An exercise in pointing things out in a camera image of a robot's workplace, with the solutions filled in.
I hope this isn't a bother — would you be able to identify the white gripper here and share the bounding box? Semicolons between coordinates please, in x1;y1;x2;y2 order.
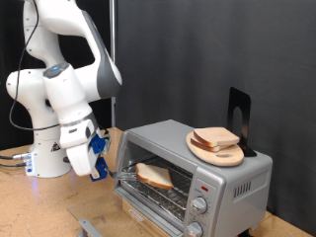
58;118;102;181

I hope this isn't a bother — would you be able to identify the slotted spatula with blue block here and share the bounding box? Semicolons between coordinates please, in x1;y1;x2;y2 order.
62;156;138;183

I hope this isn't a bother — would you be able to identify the glass oven door with handle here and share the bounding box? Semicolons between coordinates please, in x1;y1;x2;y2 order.
67;189;186;237

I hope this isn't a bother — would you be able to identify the white bread slice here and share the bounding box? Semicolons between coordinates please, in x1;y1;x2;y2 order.
135;162;175;191
190;137;235;153
193;126;241;148

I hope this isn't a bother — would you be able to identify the silver oven knob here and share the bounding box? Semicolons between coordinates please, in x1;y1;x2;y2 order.
185;221;204;237
191;197;209;215

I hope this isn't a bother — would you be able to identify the silver toaster oven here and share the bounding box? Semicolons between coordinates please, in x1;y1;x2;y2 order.
113;118;275;237

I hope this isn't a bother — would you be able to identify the round wooden cutting board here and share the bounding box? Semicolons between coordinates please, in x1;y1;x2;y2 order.
186;130;245;168

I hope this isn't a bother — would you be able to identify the grey metal pole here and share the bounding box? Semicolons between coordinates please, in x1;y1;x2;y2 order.
110;0;118;128

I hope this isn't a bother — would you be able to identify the black metal bookend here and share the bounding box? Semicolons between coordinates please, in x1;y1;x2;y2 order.
227;87;258;158

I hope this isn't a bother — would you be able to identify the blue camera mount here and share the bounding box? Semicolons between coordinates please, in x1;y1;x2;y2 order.
90;134;107;155

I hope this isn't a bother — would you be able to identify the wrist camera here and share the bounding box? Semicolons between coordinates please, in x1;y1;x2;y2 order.
100;131;113;156

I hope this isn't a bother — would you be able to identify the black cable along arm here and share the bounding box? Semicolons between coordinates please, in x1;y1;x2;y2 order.
8;0;61;131

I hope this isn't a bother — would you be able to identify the cable with silver connector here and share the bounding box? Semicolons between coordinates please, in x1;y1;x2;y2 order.
0;152;33;161

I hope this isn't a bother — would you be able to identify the black base cable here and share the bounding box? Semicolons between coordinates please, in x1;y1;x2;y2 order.
0;162;28;169

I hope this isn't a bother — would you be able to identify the wire oven rack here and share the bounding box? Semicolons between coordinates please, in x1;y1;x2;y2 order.
121;156;194;222

